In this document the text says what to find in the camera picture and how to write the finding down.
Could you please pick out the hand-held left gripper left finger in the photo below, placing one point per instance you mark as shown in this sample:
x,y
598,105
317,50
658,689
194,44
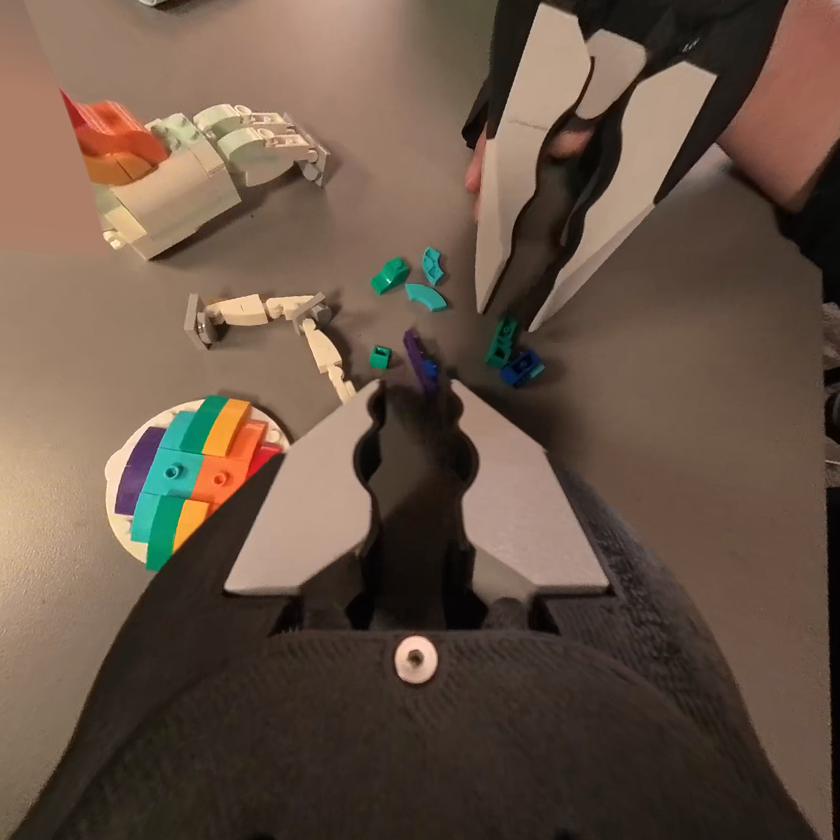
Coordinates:
x,y
308,512

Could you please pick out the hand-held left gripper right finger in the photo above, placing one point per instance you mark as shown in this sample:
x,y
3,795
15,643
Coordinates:
x,y
525,518

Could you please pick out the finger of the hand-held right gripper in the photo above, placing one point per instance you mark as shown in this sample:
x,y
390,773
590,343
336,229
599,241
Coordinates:
x,y
649,151
531,98

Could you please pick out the blue lego brick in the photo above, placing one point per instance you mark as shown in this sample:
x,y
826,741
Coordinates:
x,y
522,369

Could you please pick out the teal lego brick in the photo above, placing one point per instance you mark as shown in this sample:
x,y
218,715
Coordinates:
x,y
502,341

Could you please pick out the purple lego plate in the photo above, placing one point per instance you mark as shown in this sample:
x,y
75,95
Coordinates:
x,y
420,361

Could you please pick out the white lego leg assembly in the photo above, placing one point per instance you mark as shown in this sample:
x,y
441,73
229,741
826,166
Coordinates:
x,y
243,312

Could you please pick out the white lego unicorn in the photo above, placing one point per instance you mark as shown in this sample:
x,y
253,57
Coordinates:
x,y
184,190

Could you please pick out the person's right forearm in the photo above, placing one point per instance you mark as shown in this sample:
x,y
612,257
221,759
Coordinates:
x,y
787,98

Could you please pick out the rainbow lego disc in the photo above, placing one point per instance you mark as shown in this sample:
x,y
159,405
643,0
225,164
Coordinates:
x,y
190,472

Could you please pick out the small green lego brick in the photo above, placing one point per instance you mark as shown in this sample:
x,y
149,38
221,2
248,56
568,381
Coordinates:
x,y
380,358

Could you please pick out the teal curved lego tile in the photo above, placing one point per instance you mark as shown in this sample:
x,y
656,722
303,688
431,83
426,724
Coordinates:
x,y
433,266
426,296

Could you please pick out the green lego slope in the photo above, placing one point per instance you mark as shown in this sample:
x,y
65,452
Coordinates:
x,y
390,275

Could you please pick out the person's right hand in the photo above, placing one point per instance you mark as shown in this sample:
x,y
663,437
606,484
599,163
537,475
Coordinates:
x,y
477,174

